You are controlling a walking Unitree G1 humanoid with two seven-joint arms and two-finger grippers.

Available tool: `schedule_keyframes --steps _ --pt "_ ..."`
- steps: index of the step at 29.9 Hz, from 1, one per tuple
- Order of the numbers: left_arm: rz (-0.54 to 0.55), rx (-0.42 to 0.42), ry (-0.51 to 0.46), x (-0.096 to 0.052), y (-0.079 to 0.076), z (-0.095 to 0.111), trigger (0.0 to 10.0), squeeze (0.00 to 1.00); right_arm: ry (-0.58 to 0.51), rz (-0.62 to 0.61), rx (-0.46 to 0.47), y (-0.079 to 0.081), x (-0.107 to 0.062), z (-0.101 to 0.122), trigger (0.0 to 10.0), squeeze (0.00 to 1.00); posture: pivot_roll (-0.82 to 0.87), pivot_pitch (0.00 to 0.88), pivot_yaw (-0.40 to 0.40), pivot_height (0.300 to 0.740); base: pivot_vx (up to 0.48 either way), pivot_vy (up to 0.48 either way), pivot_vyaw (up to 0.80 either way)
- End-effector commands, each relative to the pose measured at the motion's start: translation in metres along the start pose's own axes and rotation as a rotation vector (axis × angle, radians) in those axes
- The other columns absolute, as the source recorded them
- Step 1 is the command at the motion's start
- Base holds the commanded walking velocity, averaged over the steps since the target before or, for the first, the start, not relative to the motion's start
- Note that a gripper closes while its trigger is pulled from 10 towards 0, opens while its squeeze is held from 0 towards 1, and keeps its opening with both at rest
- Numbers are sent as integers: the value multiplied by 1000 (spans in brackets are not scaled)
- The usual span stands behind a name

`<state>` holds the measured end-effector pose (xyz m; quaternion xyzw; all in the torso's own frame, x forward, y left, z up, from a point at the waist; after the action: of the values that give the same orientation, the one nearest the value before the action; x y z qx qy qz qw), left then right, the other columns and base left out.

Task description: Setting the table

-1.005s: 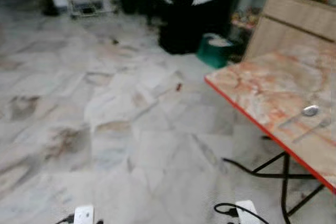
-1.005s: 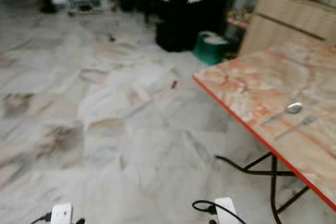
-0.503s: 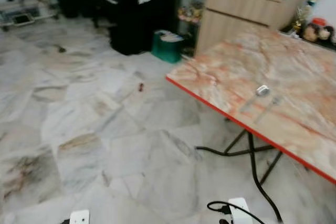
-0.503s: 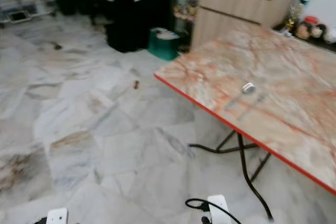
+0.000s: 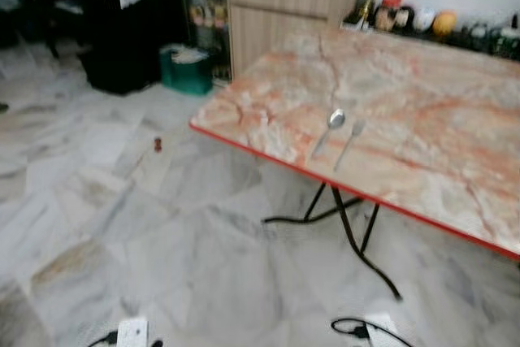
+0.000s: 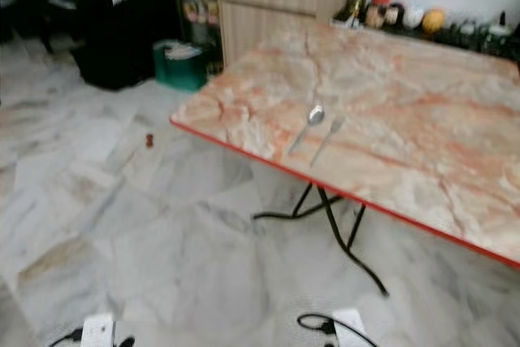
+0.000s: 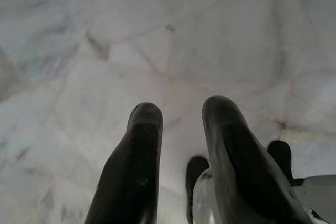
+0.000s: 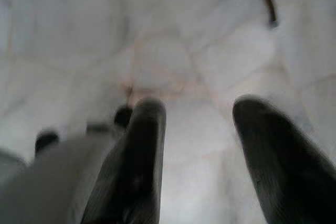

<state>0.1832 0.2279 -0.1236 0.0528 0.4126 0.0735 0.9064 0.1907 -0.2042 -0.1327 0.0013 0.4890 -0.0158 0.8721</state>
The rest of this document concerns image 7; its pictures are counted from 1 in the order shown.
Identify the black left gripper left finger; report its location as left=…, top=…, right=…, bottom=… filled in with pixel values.
left=84, top=102, right=164, bottom=224

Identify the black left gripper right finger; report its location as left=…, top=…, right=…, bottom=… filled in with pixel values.
left=201, top=95, right=313, bottom=224

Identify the robot black right foot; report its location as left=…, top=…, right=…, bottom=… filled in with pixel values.
left=267, top=140, right=293, bottom=186

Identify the robot black foot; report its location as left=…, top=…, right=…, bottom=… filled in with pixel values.
left=185, top=156, right=210, bottom=223
left=267, top=140, right=293, bottom=186

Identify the robot silver left leg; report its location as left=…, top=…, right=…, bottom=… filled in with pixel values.
left=193, top=168, right=219, bottom=224

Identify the robot black left foot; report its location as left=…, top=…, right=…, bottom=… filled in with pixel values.
left=185, top=156, right=210, bottom=223

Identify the robot grey right leg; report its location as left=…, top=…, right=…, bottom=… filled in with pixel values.
left=296, top=174, right=336, bottom=221

